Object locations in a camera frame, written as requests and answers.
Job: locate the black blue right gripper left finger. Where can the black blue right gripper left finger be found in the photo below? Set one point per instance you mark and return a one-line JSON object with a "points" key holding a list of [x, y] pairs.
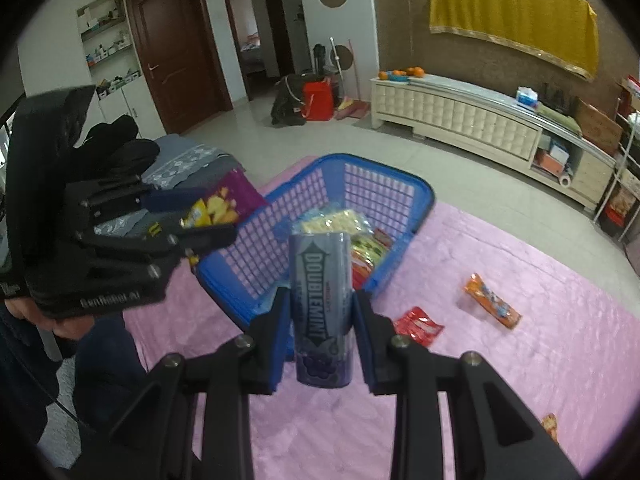
{"points": [[190, 418]]}

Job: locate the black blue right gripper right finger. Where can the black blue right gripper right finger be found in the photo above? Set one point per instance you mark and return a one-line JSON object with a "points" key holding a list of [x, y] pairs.
{"points": [[494, 435]]}

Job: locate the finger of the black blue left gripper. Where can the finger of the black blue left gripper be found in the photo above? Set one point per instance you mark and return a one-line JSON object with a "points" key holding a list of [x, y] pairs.
{"points": [[92, 248], [130, 194]]}

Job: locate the orange yellow snack packet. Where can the orange yellow snack packet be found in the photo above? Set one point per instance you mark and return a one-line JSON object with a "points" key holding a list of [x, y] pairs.
{"points": [[550, 425]]}

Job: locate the purple yellow cracker bag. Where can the purple yellow cracker bag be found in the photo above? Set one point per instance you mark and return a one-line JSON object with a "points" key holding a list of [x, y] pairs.
{"points": [[232, 200]]}

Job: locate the red snack packet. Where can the red snack packet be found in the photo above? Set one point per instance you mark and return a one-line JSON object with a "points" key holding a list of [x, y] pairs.
{"points": [[419, 326]]}

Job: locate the orange snack stick pack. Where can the orange snack stick pack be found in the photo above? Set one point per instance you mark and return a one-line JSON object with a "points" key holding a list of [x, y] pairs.
{"points": [[491, 302]]}

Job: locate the blue doublemint gum can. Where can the blue doublemint gum can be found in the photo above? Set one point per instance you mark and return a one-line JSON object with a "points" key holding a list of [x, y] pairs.
{"points": [[321, 286]]}

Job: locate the cracker pack green ends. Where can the cracker pack green ends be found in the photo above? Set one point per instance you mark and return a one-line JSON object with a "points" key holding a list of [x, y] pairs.
{"points": [[331, 220]]}

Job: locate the red white snack bag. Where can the red white snack bag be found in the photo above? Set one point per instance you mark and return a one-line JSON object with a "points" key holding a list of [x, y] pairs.
{"points": [[368, 250]]}

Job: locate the blue plastic basket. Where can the blue plastic basket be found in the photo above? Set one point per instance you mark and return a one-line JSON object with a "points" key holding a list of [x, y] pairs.
{"points": [[335, 193]]}

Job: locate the left hand in black glove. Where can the left hand in black glove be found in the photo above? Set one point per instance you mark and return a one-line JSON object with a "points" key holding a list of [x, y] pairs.
{"points": [[113, 150]]}

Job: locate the pink table cloth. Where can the pink table cloth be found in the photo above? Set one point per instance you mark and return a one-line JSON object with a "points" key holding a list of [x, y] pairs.
{"points": [[575, 352]]}

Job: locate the black bag on floor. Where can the black bag on floor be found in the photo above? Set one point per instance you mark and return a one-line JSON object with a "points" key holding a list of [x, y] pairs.
{"points": [[288, 107]]}

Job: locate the dark brown wooden door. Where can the dark brown wooden door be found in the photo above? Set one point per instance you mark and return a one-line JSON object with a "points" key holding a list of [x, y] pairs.
{"points": [[179, 60]]}

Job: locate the red bag on floor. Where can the red bag on floor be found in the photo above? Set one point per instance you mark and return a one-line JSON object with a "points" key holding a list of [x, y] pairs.
{"points": [[318, 101]]}

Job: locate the oranges on cabinet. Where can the oranges on cabinet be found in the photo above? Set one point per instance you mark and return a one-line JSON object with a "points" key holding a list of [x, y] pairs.
{"points": [[402, 75]]}

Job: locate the cream tv cabinet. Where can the cream tv cabinet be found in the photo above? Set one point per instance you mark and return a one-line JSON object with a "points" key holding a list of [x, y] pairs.
{"points": [[498, 128]]}

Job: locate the brown cardboard box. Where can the brown cardboard box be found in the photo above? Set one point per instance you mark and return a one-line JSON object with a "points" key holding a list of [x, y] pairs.
{"points": [[597, 128]]}

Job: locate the blue tissue box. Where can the blue tissue box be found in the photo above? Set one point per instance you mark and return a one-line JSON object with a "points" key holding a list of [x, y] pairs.
{"points": [[527, 97]]}

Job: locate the white metal shelf rack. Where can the white metal shelf rack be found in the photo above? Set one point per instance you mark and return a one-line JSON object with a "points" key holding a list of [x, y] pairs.
{"points": [[619, 205]]}

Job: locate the white wall shelf cabinet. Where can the white wall shelf cabinet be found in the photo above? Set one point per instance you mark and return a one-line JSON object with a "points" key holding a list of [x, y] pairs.
{"points": [[114, 66]]}

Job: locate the yellow cloth on wall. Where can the yellow cloth on wall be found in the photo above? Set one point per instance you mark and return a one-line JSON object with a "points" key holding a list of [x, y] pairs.
{"points": [[561, 32]]}

